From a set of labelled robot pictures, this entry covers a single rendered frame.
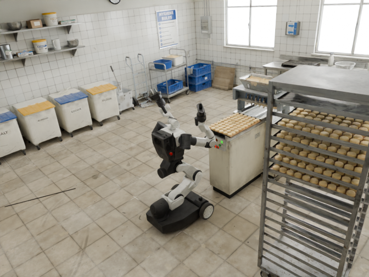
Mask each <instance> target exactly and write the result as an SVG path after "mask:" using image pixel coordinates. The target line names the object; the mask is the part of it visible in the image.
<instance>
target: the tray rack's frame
mask: <svg viewBox="0 0 369 277"><path fill-rule="evenodd" d="M272 80H274V81H273V86H277V87H284V88H291V89H295V90H302V91H309V92H316V93H323V94H328V95H335V96H342V97H349V98H356V99H362V100H367V101H369V71H361V70H350V69H339V68H328V67H317V66H310V65H303V66H300V65H298V66H296V67H295V68H293V69H291V70H289V71H286V72H285V73H283V74H281V75H279V76H277V77H275V78H273V79H272ZM368 171H369V143H368V147H367V151H366V156H365V160H364V164H363V167H362V172H361V176H360V181H359V185H358V188H357V192H356V197H355V201H354V205H353V209H352V213H351V217H350V222H349V226H348V230H347V233H346V238H345V242H344V246H343V250H342V255H341V258H340V262H339V263H338V262H336V261H334V260H332V259H330V258H328V257H326V256H324V255H322V254H320V253H318V252H316V251H314V250H312V249H310V248H308V247H306V246H303V245H301V244H299V243H297V242H295V241H293V240H291V239H289V238H287V237H285V236H283V235H281V234H280V236H279V237H278V239H280V240H282V241H284V242H286V243H288V244H290V245H292V246H294V247H296V248H298V249H300V250H302V251H304V252H306V253H308V254H310V255H312V256H314V257H316V258H318V259H320V260H322V261H324V262H326V263H328V264H330V265H332V266H334V267H336V268H338V271H335V270H333V269H331V268H329V267H327V266H325V265H323V264H321V263H319V262H317V261H315V260H313V259H311V258H309V257H307V256H305V255H303V254H301V253H299V252H297V251H295V250H293V249H292V248H290V247H288V246H286V245H284V244H282V243H280V242H278V241H275V242H274V243H273V245H275V246H277V247H279V248H281V249H283V250H285V251H287V252H289V253H291V254H293V255H295V256H297V257H299V258H300V259H302V260H304V261H306V262H308V263H310V264H312V265H314V266H316V267H318V268H320V269H322V270H324V271H326V272H328V273H330V274H331V275H333V276H335V277H348V275H349V273H350V271H351V268H352V265H353V263H352V264H350V263H349V259H350V258H351V259H353V261H354V257H355V256H354V257H353V256H351V251H354V252H355V253H356V250H357V248H356V249H355V248H353V244H354V243H356V244H357V245H358V243H359V240H358V241H357V240H355V236H356V235H359V236H360V235H361V232H358V231H357V228H358V226H360V227H363V225H364V222H363V224H362V223H359V221H360V217H361V218H364V219H365V217H366V214H362V209H363V208H364V209H366V210H367V209H368V205H369V204H368V205H366V204H364V202H365V199H367V200H369V195H367V190H368V189H369V182H368V185H367V190H366V194H365V198H364V202H363V205H362V209H361V213H360V217H359V221H358V224H357V228H356V232H355V236H354V240H353V244H352V247H351V251H350V255H349V259H348V263H347V264H346V263H345V261H346V258H347V255H348V250H349V246H350V242H351V238H352V235H353V231H354V227H355V223H356V218H357V214H358V212H359V208H360V203H361V199H362V195H363V192H364V188H365V184H366V180H367V176H368ZM366 213H367V212H366ZM361 231H362V230H361ZM359 239H360V238H359ZM269 250H270V251H271V252H273V253H275V254H277V255H279V256H281V257H283V258H285V259H286V260H288V261H290V262H292V263H294V264H296V265H298V266H300V267H301V268H303V269H305V270H307V271H309V272H311V273H313V274H315V275H316V276H318V277H329V276H326V275H324V274H322V273H320V272H319V271H317V270H315V269H313V268H311V267H309V266H308V265H306V264H304V263H302V262H300V261H298V260H296V259H294V258H292V257H290V256H288V255H287V254H285V253H283V252H281V251H279V250H277V249H275V248H273V247H270V248H269ZM265 256H267V257H269V258H270V259H272V260H274V261H275V262H277V263H279V264H281V265H283V266H285V267H286V268H288V269H290V270H292V271H294V272H295V273H297V274H299V275H301V276H303V277H312V276H310V275H308V274H306V273H304V272H303V271H301V270H299V269H297V268H295V267H293V266H292V265H290V264H288V263H286V262H284V261H282V260H280V259H279V258H277V257H275V256H273V255H271V254H269V253H267V252H266V253H265ZM260 268H261V271H262V276H263V277H267V275H269V273H270V274H271V275H273V276H275V277H297V276H295V275H293V274H291V273H290V272H288V271H286V270H284V269H282V268H281V267H279V266H277V265H275V264H273V263H271V262H270V261H268V260H267V259H265V258H262V265H261V266H260Z"/></svg>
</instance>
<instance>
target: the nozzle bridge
mask: <svg viewBox="0 0 369 277"><path fill-rule="evenodd" d="M285 93H286V91H282V92H280V93H278V94H276V95H274V98H275V99H276V98H278V97H280V96H281V95H283V94H285ZM246 94H247V95H248V96H249V98H248V99H247V98H246V97H247V95H246ZM250 94H251V95H250ZM252 95H253V100H252V101H251V99H250V97H251V96H252ZM255 96H256V101H255V100H254V99H255ZM259 97H261V102H259V101H258V98H259ZM263 97H264V98H265V103H263V99H264V98H263ZM267 97H268V93H266V92H261V91H256V90H251V89H248V88H244V86H243V84H242V85H239V86H237V87H234V88H233V100H237V110H241V109H243V108H245V102H249V103H254V104H257V105H260V106H264V107H267V102H266V100H267ZM262 98H263V99H262ZM273 109H276V110H277V111H279V112H280V111H282V113H283V114H288V113H289V112H290V106H286V105H282V104H277V103H273Z"/></svg>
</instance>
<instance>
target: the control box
mask: <svg viewBox="0 0 369 277"><path fill-rule="evenodd" d="M214 136H215V135H214ZM215 138H216V139H217V141H216V145H215V146H214V147H215V148H218V149H220V150H222V151H226V141H225V139H223V138H220V137H217V136H215ZM221 141H222V142H223V143H221ZM219 144H220V145H221V146H220V147H219Z"/></svg>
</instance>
